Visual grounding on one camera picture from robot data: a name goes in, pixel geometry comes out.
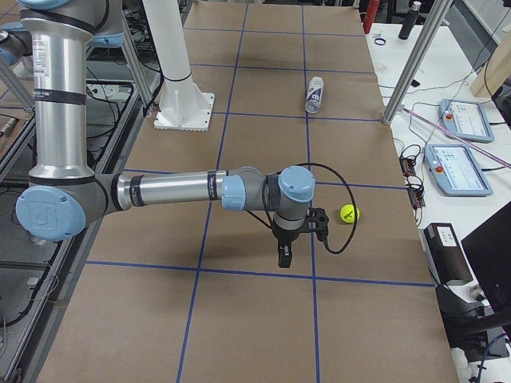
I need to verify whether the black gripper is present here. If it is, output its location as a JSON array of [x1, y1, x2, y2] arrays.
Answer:
[[271, 222, 302, 267]]

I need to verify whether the yellow tennis ball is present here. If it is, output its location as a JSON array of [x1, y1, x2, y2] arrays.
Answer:
[[339, 204, 361, 224]]

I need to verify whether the clear tennis ball can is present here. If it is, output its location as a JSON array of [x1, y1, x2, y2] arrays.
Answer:
[[305, 77, 324, 114]]

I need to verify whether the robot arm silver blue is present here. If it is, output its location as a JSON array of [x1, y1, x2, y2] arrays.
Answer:
[[15, 1, 318, 268], [1, 22, 33, 71]]

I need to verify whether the black box white label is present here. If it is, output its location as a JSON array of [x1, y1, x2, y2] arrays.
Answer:
[[422, 223, 473, 286]]

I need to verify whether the near blue teach pendant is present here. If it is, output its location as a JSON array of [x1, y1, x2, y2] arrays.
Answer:
[[424, 144, 493, 197]]

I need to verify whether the blue teach pendant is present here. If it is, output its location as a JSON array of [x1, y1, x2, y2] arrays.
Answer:
[[439, 98, 494, 143], [424, 144, 493, 197]]

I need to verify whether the black computer monitor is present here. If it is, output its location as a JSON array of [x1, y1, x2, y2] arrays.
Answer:
[[461, 201, 511, 316]]

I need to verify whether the far blue teach pendant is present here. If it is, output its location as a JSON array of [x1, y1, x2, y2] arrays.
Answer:
[[439, 98, 494, 143]]

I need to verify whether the black water bottle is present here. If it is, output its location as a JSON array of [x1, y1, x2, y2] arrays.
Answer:
[[398, 1, 422, 40]]

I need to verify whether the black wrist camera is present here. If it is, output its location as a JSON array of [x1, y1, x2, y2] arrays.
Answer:
[[307, 207, 329, 243]]

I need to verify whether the black camera cable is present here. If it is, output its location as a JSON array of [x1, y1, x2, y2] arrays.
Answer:
[[293, 161, 357, 255]]

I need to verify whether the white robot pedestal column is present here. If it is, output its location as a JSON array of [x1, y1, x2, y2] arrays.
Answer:
[[143, 0, 215, 132]]

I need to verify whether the aluminium frame post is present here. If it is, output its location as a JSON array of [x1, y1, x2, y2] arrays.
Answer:
[[382, 0, 453, 125]]

